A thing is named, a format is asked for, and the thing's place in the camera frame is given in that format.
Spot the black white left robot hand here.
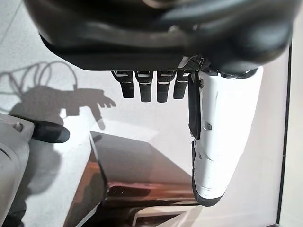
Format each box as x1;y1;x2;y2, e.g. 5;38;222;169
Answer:
23;0;296;208

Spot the amber translucent acrylic stool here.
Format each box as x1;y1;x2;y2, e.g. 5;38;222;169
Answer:
63;131;202;227

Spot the black left robot foot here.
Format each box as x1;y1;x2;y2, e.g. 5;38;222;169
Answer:
30;120;71;144

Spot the thin black wall edge strip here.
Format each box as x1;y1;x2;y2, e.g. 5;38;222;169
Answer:
275;44;293;225

